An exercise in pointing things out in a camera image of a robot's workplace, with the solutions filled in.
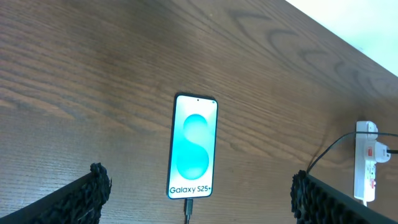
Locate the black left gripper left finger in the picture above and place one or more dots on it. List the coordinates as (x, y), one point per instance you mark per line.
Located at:
(81, 201)

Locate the white power strip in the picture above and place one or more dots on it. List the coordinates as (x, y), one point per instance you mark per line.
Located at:
(364, 164)

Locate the white USB charger adapter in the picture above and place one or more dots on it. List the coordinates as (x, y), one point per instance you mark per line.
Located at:
(382, 154)

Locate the blue screen Galaxy smartphone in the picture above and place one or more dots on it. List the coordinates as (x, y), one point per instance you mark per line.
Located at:
(192, 146)

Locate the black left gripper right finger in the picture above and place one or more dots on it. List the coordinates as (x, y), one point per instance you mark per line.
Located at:
(315, 202)

